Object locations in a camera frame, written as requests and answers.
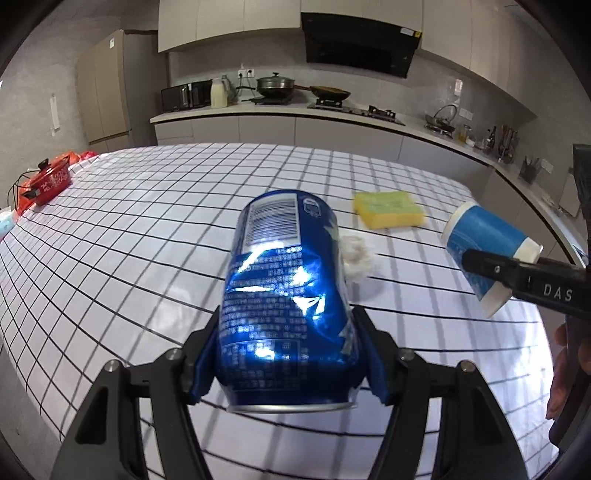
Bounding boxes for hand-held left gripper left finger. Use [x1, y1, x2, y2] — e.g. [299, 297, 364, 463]
[50, 305, 222, 480]

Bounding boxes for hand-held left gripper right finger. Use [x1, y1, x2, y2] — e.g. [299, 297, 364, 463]
[351, 305, 529, 480]

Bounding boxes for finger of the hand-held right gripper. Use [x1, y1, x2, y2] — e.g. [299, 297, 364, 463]
[462, 248, 578, 317]

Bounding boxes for blue paper cup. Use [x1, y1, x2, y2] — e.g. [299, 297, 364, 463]
[441, 200, 544, 319]

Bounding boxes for blue drink can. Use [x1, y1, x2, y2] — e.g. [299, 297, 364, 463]
[215, 189, 361, 414]

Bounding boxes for person's right hand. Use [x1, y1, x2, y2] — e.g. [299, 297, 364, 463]
[549, 322, 575, 418]

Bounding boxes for dark utensil holder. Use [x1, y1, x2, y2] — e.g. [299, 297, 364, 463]
[518, 156, 542, 185]

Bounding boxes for knife block with utensils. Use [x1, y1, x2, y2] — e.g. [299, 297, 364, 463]
[498, 124, 519, 163]

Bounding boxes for crumpled white tissue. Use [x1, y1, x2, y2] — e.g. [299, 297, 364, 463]
[339, 233, 376, 280]

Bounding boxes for yellow green sponge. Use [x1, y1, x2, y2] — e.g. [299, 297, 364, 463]
[353, 191, 426, 230]

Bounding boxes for steel kettle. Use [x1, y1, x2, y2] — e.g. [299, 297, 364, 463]
[424, 104, 459, 134]

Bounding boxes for white black checkered tablecloth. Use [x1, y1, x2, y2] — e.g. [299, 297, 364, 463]
[0, 142, 555, 480]

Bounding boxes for black gas stove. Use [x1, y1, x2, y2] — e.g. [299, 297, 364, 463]
[308, 99, 406, 126]

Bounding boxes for red cooking pot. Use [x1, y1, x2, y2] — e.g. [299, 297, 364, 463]
[18, 154, 74, 208]

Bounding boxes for black frying pan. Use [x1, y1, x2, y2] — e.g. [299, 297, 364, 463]
[293, 84, 352, 101]

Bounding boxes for black range hood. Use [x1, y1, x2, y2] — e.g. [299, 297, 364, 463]
[301, 12, 422, 79]

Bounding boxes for black microwave oven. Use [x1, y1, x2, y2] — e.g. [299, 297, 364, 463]
[161, 80, 213, 112]

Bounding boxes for steel pot with lid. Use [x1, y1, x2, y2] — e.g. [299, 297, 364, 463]
[256, 72, 296, 99]

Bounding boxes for beige refrigerator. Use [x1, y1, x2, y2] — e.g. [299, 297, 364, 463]
[76, 30, 158, 155]

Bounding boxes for beige upper cabinets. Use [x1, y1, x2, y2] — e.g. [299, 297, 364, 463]
[158, 0, 539, 121]

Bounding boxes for black power cable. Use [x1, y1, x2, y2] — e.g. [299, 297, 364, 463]
[7, 172, 44, 204]

